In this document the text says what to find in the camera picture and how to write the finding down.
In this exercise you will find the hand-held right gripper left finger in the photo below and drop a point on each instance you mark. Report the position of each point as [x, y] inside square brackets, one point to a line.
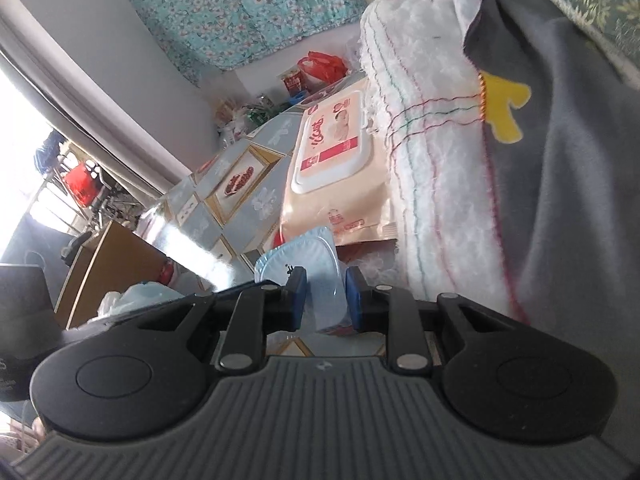
[299, 296]

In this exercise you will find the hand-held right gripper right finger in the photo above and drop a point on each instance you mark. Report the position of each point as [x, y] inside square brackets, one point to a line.
[354, 301]

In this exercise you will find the brown cardboard box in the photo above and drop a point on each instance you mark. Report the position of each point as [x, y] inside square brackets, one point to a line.
[112, 270]

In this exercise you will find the white plastic bag blue print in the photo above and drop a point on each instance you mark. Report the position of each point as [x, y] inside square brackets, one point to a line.
[132, 297]

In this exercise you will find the wet wipes pack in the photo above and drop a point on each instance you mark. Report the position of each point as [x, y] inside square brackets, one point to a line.
[340, 160]

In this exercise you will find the red hanging bag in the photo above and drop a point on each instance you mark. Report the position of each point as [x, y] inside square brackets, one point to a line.
[80, 182]

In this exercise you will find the white fluffy blanket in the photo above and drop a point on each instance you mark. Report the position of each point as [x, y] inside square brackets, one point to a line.
[435, 160]

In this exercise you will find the blue hanging clothes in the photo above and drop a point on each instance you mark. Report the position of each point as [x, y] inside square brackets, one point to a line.
[47, 147]

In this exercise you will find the red paper cup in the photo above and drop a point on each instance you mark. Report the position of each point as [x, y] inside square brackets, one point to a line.
[292, 82]

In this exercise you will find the red plastic bag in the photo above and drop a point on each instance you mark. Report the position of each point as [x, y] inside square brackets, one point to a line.
[322, 67]

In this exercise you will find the grey blanket yellow patch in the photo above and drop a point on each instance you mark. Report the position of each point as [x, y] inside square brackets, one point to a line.
[575, 210]

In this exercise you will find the teal floral wall cloth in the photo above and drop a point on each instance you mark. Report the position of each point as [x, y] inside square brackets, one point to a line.
[240, 10]

